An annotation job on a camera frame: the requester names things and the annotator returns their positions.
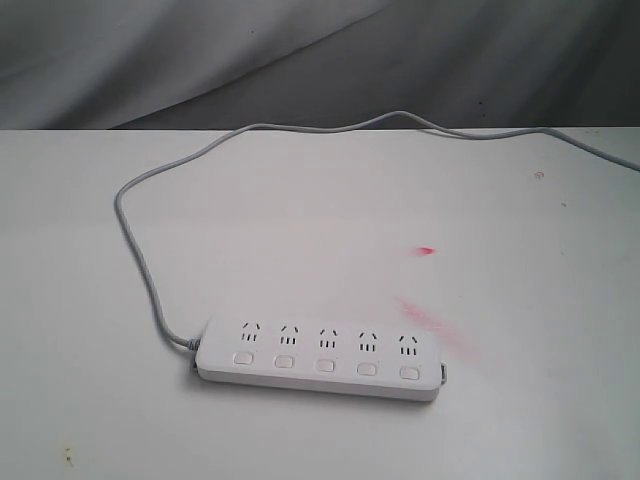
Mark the white five-socket power strip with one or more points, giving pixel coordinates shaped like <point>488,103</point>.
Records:
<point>382,361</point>

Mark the grey backdrop cloth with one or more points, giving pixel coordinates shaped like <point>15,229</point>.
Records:
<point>224,64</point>

